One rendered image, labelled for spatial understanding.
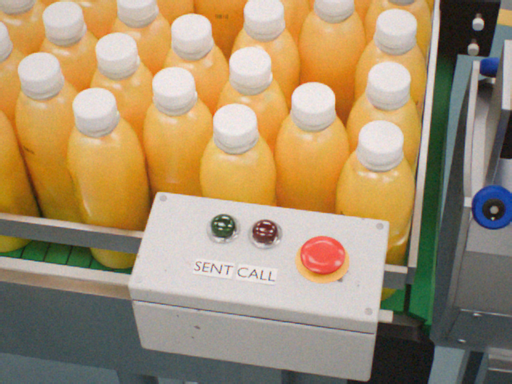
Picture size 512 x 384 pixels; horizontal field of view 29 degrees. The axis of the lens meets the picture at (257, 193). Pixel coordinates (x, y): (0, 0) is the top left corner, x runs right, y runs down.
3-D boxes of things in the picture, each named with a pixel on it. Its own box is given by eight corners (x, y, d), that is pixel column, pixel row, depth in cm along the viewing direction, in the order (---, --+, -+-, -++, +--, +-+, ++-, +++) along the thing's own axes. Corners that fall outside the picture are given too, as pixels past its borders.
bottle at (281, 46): (240, 182, 112) (233, 50, 96) (230, 134, 117) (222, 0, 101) (305, 173, 113) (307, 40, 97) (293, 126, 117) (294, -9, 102)
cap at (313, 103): (290, 126, 90) (290, 112, 89) (292, 94, 93) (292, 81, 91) (334, 126, 90) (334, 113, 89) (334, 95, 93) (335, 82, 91)
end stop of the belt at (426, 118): (413, 285, 97) (416, 267, 95) (404, 284, 97) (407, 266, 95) (439, 13, 122) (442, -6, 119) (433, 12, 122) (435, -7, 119)
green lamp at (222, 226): (234, 242, 82) (233, 233, 81) (207, 238, 83) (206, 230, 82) (238, 220, 84) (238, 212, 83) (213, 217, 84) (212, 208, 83)
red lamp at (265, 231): (276, 247, 82) (276, 238, 81) (250, 243, 82) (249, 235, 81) (280, 226, 83) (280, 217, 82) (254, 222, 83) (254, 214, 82)
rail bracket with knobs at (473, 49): (487, 78, 122) (501, 13, 114) (428, 70, 123) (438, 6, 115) (490, 23, 128) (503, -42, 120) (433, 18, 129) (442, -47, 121)
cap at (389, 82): (418, 89, 93) (419, 75, 91) (390, 111, 91) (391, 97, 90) (386, 68, 95) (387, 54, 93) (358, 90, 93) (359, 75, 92)
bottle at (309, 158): (273, 266, 105) (270, 138, 89) (276, 210, 109) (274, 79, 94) (343, 268, 104) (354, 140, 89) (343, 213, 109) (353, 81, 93)
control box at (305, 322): (369, 383, 85) (378, 319, 77) (141, 350, 88) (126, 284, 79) (381, 286, 91) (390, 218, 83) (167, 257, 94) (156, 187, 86)
